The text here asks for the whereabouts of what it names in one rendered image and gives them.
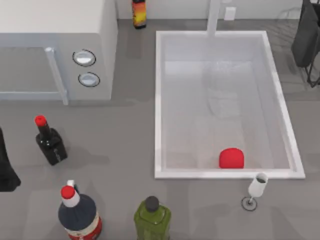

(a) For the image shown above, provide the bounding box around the green bottle black cap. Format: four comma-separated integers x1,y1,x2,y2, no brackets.
133,195,172,240

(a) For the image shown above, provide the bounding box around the white stemmed cup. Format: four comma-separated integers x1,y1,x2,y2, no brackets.
241,172,269,211

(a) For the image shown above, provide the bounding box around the round dark bottle red label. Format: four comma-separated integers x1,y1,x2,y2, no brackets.
57,185,103,240

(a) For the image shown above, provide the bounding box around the small microwave knob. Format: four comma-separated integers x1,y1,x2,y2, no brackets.
77,71,101,88

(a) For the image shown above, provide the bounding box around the orange and black bottle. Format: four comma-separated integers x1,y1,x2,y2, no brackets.
131,0,148,30

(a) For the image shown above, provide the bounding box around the tall white tap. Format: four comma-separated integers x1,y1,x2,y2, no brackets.
206,0,221,38

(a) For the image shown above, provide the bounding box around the pale microwave oven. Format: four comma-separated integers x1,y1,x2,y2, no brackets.
0,0,119,106

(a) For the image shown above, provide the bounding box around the white wall socket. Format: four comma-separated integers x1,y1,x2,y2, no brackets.
223,6,237,21

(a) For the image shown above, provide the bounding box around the microwave door handle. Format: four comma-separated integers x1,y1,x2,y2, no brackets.
44,46,69,106

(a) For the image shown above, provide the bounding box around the large microwave knob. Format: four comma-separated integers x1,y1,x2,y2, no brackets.
72,48,97,68

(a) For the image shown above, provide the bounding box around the square black bottle red cap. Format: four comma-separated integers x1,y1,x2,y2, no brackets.
34,114,69,166

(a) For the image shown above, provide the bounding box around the black chair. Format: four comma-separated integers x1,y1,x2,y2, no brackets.
291,0,320,88

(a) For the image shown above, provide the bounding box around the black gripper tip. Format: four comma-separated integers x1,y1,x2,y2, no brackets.
0,127,22,193

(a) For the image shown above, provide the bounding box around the white sink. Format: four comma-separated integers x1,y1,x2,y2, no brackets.
153,30,306,180

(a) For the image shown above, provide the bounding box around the red sponge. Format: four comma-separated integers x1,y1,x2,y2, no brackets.
218,147,245,170

